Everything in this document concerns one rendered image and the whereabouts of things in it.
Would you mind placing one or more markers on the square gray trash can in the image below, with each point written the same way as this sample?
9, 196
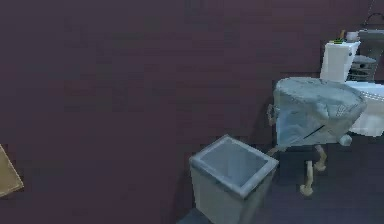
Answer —
220, 196

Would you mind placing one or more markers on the white cup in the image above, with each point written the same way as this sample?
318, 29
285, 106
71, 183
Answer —
352, 35

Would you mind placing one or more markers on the green small item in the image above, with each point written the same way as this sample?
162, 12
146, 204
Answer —
338, 41

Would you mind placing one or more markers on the tan flat board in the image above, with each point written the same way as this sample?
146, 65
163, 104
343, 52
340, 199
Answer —
7, 176

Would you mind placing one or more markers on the white toilet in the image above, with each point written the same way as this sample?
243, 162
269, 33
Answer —
338, 61

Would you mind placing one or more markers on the grey laundry hamper on legs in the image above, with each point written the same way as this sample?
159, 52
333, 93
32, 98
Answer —
306, 113

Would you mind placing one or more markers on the grey sink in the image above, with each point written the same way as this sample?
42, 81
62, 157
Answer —
372, 43

